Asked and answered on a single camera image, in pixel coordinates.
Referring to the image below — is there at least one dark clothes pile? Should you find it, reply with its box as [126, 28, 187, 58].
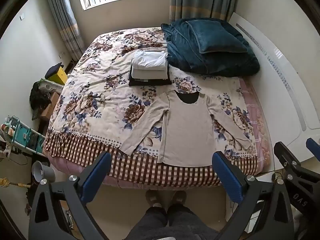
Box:
[29, 81, 52, 110]

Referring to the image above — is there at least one beige folded garment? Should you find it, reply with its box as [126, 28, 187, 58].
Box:
[131, 66, 168, 79]

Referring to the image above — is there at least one teal storage rack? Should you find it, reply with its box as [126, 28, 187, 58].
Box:
[0, 116, 47, 156]

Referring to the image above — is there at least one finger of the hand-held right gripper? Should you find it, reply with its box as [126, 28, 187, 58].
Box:
[306, 137, 320, 162]
[273, 142, 305, 179]

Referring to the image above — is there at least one person's right leg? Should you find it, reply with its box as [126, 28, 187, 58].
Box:
[167, 203, 221, 240]

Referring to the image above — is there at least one grey slipper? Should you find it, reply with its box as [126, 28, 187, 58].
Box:
[171, 190, 187, 206]
[146, 189, 163, 207]

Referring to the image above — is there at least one cardboard box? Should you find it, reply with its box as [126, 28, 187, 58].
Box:
[39, 92, 61, 121]

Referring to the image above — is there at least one white folded garment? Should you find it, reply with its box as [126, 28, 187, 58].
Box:
[132, 50, 168, 71]

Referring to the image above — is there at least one teal pillow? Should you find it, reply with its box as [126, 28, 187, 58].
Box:
[186, 19, 248, 54]

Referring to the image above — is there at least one person's leg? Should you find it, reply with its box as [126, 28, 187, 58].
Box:
[167, 203, 221, 240]
[124, 205, 168, 240]

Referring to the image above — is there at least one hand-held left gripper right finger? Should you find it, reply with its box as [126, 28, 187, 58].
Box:
[212, 151, 293, 240]

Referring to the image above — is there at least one dark cap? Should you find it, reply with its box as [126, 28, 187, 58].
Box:
[45, 62, 64, 79]

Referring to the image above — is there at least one stack of folded clothes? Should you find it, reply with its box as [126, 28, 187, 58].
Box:
[128, 63, 173, 87]

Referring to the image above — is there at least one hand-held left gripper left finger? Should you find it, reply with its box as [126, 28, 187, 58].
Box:
[29, 151, 112, 240]

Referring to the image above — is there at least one white bed headboard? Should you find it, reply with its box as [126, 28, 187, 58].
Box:
[229, 12, 320, 163]

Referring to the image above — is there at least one yellow stick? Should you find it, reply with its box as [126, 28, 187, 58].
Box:
[0, 177, 31, 188]

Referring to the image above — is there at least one bed with floral sheet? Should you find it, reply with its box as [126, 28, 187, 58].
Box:
[42, 27, 258, 187]

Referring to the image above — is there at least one beige long-sleeve shirt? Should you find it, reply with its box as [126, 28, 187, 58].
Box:
[119, 90, 252, 167]

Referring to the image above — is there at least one person's left leg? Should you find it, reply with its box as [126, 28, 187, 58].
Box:
[124, 205, 168, 240]

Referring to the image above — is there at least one grey-blue curtain with yellow band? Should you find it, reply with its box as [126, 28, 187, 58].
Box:
[169, 0, 241, 25]
[44, 0, 85, 61]

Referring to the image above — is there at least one teal quilt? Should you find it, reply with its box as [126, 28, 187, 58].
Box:
[161, 18, 260, 77]

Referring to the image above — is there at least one grey bucket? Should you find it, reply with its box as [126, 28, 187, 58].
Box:
[32, 160, 55, 183]

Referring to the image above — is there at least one yellow box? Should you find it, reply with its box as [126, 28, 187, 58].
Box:
[55, 67, 68, 85]

